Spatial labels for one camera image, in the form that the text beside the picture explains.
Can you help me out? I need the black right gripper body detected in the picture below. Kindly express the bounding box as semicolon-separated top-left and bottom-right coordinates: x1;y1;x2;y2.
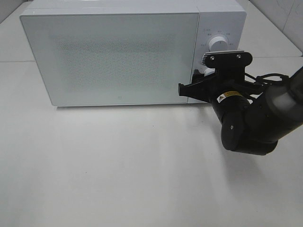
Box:
205;67;250;111

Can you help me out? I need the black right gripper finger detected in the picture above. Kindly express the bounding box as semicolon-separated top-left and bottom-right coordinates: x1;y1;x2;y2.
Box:
178;70;215;103
201;50;252;73

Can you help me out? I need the white timer knob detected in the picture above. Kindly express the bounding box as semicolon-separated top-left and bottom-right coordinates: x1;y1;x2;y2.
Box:
204;68;215;77

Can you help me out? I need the white microwave door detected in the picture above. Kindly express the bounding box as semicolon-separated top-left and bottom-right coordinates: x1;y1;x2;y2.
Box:
20;13;198;106

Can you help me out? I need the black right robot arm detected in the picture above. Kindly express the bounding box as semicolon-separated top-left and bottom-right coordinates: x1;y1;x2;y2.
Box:
178;50;303;156

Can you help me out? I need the upper white power knob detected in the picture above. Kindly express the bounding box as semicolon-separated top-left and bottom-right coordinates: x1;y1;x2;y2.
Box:
208;35;228;52

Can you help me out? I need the white microwave oven body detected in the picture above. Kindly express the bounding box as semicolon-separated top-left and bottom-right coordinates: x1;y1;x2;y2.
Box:
18;0;248;107

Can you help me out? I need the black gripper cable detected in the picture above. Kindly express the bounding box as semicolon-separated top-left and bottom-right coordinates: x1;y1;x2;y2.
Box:
241;72;289;100

